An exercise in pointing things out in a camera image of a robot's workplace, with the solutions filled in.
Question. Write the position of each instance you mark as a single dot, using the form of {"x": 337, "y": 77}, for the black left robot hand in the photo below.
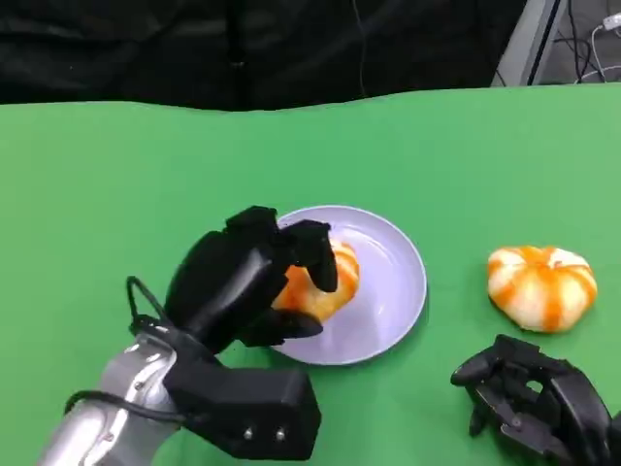
{"x": 218, "y": 281}

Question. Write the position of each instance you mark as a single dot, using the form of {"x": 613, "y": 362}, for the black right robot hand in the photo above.
{"x": 577, "y": 412}

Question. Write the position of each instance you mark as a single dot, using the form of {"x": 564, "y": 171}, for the orange and white bread roll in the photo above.
{"x": 347, "y": 274}
{"x": 541, "y": 291}

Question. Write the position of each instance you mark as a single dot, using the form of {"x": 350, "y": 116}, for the green table cloth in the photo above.
{"x": 145, "y": 194}

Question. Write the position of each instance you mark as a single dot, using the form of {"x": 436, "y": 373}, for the lilac plate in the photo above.
{"x": 388, "y": 291}

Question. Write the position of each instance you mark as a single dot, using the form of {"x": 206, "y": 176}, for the black backdrop curtain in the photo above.
{"x": 194, "y": 48}

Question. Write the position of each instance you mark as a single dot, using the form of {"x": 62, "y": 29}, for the white plug adapter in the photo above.
{"x": 611, "y": 22}

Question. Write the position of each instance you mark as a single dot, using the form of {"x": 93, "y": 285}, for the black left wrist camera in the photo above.
{"x": 252, "y": 408}

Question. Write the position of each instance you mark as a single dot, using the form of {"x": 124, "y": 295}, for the grey metal frame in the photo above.
{"x": 531, "y": 43}

